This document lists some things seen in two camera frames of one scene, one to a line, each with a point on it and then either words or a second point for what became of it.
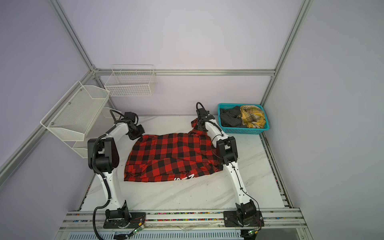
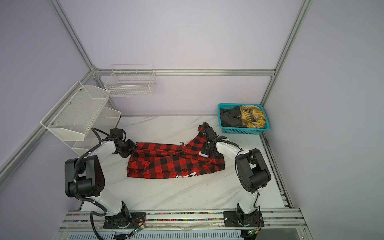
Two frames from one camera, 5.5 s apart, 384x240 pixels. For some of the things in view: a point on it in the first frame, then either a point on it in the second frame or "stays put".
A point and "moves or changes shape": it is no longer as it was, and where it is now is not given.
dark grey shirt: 231,116 stays put
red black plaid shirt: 171,156 moves or changes shape
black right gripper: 200,128 -> 204,151
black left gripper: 141,131 -> 131,145
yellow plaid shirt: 252,116 stays put
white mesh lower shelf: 105,119 stays put
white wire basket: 127,80 stays put
